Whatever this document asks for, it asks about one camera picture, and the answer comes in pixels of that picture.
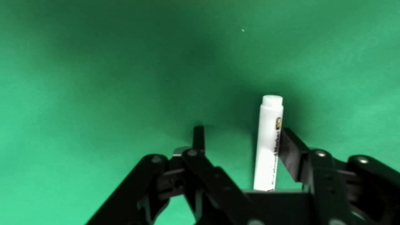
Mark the green table cloth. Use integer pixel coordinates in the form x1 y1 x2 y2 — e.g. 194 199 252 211
0 0 400 225

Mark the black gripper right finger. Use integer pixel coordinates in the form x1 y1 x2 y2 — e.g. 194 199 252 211
277 126 400 225

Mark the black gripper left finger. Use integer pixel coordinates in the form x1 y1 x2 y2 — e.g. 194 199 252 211
84 124 251 225

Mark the blue capped white marker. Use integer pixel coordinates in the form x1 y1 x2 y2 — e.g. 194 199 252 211
252 94 284 193

